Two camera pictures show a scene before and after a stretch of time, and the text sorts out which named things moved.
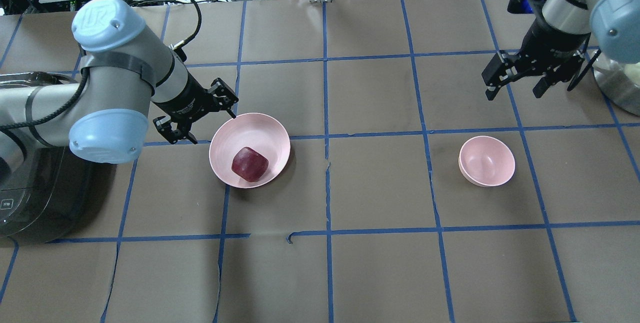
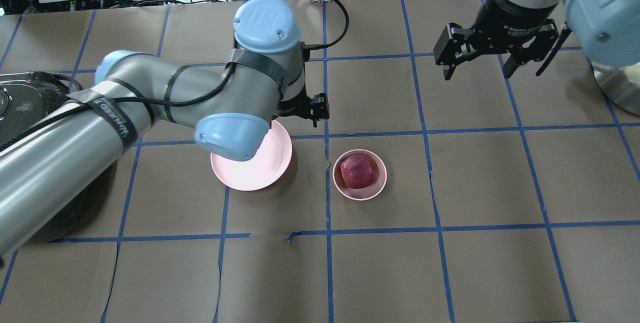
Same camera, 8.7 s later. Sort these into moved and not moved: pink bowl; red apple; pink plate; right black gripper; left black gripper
Moved: pink bowl; left black gripper; right black gripper; red apple
Not moved: pink plate
